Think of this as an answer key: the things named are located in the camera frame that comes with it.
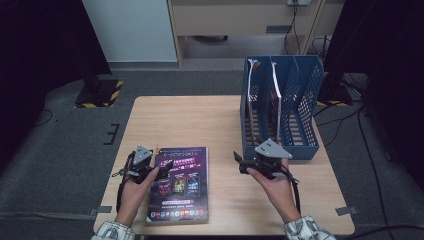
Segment black stand with striped base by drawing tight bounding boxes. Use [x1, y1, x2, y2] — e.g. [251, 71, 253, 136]
[74, 59, 124, 109]
[316, 73, 354, 108]

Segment black curtain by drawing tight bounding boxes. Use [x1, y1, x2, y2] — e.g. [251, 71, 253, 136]
[0, 0, 113, 168]
[322, 0, 424, 191]

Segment white cabinet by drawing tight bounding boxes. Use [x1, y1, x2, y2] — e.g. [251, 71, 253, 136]
[82, 0, 178, 63]

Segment beige wooden cabinet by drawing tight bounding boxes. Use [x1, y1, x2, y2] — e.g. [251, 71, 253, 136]
[167, 0, 344, 69]

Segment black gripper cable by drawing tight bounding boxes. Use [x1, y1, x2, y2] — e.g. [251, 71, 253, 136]
[115, 151, 136, 214]
[279, 168, 303, 214]

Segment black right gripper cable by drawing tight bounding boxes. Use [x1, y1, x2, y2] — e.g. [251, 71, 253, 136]
[279, 168, 303, 214]

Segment purple magazine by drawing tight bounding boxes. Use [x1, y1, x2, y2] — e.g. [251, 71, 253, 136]
[145, 146, 210, 224]
[268, 61, 284, 145]

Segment grey tape piece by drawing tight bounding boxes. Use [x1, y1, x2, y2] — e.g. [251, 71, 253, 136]
[89, 205, 113, 217]
[334, 206, 358, 217]

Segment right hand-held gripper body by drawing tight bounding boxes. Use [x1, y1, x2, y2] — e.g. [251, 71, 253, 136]
[248, 138, 294, 179]

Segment blue file rack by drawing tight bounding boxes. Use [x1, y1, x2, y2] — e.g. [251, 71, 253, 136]
[239, 54, 325, 161]

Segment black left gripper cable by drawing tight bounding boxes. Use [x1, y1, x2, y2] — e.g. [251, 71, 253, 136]
[115, 151, 136, 214]

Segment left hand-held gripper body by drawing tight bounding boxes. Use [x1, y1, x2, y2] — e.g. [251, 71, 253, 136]
[128, 144, 160, 184]

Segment black hanging cable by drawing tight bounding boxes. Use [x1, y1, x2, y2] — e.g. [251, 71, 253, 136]
[283, 3, 302, 56]

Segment black tape mark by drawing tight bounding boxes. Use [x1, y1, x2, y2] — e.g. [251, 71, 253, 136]
[103, 123, 121, 146]

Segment person's left hand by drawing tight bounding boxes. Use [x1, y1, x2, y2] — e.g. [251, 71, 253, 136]
[117, 167, 160, 216]

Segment person's right hand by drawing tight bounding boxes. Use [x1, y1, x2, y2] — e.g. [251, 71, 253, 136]
[246, 159, 299, 214]

